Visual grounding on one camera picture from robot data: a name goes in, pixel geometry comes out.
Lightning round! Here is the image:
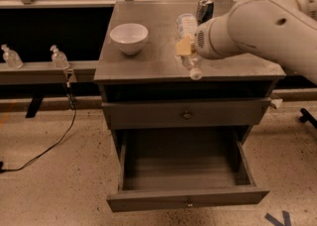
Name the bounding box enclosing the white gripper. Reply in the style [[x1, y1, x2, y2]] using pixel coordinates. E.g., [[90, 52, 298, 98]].
[[175, 15, 243, 59]]

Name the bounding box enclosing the clear plastic water bottle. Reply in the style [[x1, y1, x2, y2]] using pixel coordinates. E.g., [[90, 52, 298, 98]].
[[175, 13, 202, 80]]

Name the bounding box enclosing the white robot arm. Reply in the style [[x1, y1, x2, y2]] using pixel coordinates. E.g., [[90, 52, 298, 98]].
[[175, 0, 317, 83]]

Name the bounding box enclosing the grey drawer cabinet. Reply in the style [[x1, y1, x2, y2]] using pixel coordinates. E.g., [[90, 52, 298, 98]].
[[94, 0, 285, 145]]

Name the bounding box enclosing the closed grey upper drawer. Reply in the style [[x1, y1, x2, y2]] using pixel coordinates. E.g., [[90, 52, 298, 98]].
[[102, 98, 269, 130]]

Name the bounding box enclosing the clear pump bottle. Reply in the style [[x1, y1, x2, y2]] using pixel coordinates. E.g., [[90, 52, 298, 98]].
[[1, 45, 23, 68], [51, 45, 69, 69]]

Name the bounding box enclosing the open grey lower drawer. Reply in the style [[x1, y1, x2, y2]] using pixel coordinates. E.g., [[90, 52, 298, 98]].
[[107, 127, 268, 212]]

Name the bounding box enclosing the clear pump bottle far left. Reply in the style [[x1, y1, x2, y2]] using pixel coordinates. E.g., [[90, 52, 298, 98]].
[[1, 45, 23, 68]]

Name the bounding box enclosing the blue silver drink can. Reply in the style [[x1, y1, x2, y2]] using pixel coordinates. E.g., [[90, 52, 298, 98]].
[[196, 0, 214, 24]]

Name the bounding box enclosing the white ceramic bowl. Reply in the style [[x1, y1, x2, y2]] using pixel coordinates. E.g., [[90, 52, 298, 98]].
[[110, 23, 149, 55]]

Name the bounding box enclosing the black chair leg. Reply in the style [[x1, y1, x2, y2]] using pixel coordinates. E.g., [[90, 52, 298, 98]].
[[299, 108, 317, 129]]

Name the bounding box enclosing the grey metal rail bench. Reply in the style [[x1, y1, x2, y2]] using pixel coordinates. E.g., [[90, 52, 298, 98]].
[[0, 60, 99, 118]]

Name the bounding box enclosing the black power cable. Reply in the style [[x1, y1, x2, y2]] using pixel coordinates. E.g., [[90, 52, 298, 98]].
[[0, 70, 78, 174]]

